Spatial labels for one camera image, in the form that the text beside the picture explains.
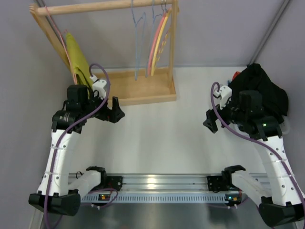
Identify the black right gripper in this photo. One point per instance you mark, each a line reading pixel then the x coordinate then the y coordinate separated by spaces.
pixel 217 118

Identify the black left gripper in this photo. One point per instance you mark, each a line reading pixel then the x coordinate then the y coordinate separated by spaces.
pixel 108 112

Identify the yellow-green trousers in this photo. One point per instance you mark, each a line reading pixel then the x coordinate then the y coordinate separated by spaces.
pixel 78 64

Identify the pink wire hanger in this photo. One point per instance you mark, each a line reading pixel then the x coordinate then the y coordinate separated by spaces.
pixel 64 46

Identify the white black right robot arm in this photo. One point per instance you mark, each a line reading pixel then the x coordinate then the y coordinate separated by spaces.
pixel 246 118

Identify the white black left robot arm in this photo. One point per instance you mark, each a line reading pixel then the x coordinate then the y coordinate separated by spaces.
pixel 55 195

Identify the yellow plastic hanger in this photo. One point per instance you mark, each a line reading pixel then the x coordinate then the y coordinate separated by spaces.
pixel 159 41

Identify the pink plastic hanger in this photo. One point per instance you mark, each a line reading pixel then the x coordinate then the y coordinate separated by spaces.
pixel 157 46

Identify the wooden clothes rack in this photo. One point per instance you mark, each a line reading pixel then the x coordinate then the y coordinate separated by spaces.
pixel 153 89

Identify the red garment in basket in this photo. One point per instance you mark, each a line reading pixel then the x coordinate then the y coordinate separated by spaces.
pixel 235 75

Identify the black clothes pile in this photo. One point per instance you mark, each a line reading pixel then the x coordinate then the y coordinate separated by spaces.
pixel 253 77

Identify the white laundry basket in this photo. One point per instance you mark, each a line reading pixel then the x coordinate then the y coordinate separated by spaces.
pixel 285 125

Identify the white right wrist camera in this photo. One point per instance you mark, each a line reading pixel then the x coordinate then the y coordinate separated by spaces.
pixel 223 95

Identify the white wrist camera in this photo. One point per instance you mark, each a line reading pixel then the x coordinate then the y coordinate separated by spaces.
pixel 223 95
pixel 98 87

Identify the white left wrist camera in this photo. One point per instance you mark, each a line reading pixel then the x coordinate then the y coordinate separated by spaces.
pixel 98 87

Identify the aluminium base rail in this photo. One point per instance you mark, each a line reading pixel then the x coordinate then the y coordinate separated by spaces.
pixel 166 188

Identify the light blue wire hanger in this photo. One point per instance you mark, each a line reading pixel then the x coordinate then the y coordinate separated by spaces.
pixel 154 16
pixel 139 25

